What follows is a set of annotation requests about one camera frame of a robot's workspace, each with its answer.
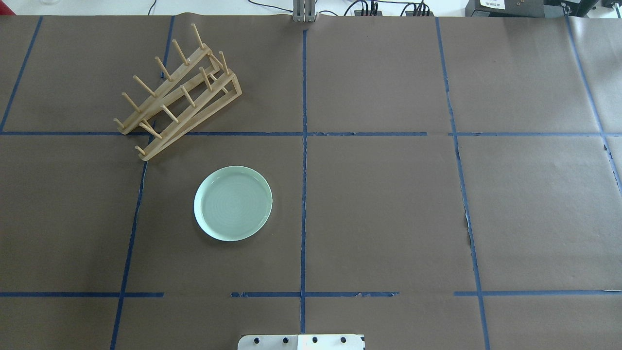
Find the light green round plate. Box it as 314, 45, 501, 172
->
193, 166, 273, 242

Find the wooden dish rack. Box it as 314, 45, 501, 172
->
113, 23, 242, 162

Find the brown paper table cover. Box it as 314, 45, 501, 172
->
1, 14, 621, 350

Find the black power strip left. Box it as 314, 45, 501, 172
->
353, 2, 382, 17

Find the black power strip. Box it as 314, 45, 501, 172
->
353, 2, 382, 17
401, 2, 434, 17

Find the black power strip right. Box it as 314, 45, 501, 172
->
401, 2, 434, 17

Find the black box device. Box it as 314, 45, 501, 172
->
465, 0, 545, 18

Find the grey metal post bracket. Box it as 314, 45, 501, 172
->
293, 0, 317, 23

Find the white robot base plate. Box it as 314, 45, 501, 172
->
237, 333, 366, 350

